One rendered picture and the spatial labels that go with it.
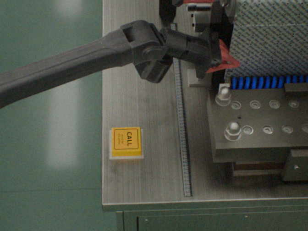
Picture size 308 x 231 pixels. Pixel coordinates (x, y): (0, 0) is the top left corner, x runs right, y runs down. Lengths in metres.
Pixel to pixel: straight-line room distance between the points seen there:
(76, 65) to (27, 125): 1.42
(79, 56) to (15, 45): 1.70
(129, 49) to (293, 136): 0.41
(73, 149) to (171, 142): 1.11
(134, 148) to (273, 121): 0.33
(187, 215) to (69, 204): 1.01
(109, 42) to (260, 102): 0.38
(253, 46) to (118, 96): 0.39
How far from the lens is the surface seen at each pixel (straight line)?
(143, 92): 1.54
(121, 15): 1.72
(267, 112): 1.37
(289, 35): 1.34
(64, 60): 1.22
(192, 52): 1.30
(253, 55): 1.37
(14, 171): 2.50
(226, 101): 1.36
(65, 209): 2.39
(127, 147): 1.42
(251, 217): 1.49
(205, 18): 1.39
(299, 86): 1.41
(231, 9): 1.26
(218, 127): 1.33
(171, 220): 1.47
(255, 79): 1.41
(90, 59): 1.22
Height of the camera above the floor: 2.13
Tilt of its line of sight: 55 degrees down
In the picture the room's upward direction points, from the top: 1 degrees clockwise
